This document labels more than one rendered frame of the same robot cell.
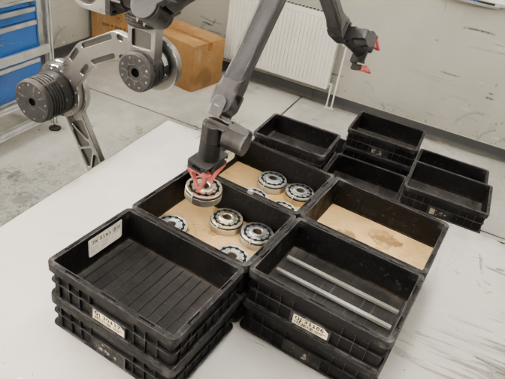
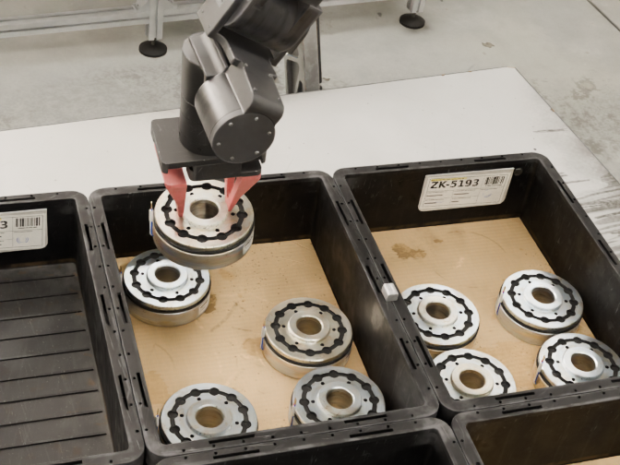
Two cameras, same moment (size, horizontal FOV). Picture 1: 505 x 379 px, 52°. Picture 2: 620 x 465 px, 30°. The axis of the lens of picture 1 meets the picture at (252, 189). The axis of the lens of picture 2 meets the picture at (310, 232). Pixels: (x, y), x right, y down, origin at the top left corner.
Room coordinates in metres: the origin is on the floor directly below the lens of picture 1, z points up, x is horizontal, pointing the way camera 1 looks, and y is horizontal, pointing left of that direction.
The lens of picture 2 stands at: (0.59, -0.55, 1.80)
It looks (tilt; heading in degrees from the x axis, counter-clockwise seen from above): 41 degrees down; 42
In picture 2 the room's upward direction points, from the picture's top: 9 degrees clockwise
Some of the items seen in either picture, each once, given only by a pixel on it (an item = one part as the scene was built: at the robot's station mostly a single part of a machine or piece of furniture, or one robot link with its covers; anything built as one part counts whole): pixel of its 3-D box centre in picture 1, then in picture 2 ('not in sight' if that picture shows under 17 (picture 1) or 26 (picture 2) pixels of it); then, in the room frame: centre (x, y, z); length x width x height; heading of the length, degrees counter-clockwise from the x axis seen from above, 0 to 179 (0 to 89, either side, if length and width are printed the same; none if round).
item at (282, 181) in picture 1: (272, 179); (542, 299); (1.56, -0.06, 0.86); 0.10 x 0.10 x 0.01
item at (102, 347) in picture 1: (146, 311); not in sight; (0.96, 0.22, 0.76); 0.40 x 0.30 x 0.12; 64
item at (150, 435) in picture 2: (215, 213); (250, 300); (1.23, 0.09, 0.92); 0.40 x 0.30 x 0.02; 64
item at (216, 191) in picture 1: (204, 186); (204, 213); (1.18, 0.13, 1.04); 0.10 x 0.10 x 0.01
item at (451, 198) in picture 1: (433, 222); not in sight; (2.21, -0.94, 0.37); 0.40 x 0.30 x 0.45; 70
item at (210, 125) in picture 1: (214, 131); (214, 74); (1.17, 0.12, 1.22); 0.07 x 0.06 x 0.07; 68
